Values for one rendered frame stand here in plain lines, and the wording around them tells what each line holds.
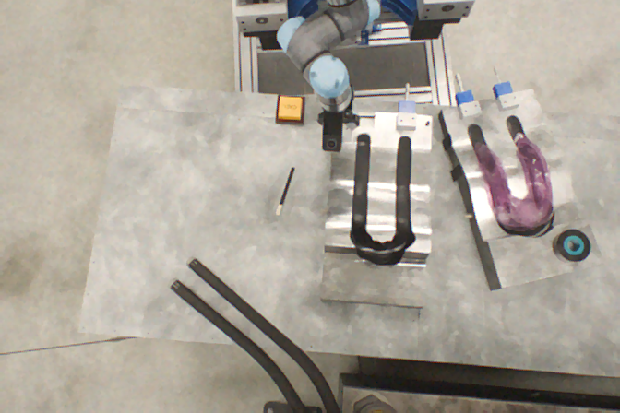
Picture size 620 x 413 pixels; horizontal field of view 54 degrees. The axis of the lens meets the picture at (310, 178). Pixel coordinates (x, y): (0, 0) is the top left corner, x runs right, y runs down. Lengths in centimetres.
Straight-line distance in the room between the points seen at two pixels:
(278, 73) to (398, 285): 116
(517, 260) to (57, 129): 197
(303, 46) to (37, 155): 174
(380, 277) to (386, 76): 107
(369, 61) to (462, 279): 110
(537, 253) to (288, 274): 63
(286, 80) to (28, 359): 147
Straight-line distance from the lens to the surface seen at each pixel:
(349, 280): 156
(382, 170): 160
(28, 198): 277
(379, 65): 245
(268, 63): 246
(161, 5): 291
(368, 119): 166
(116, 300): 171
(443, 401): 166
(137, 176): 176
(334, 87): 123
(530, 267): 160
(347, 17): 131
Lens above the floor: 242
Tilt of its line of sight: 75 degrees down
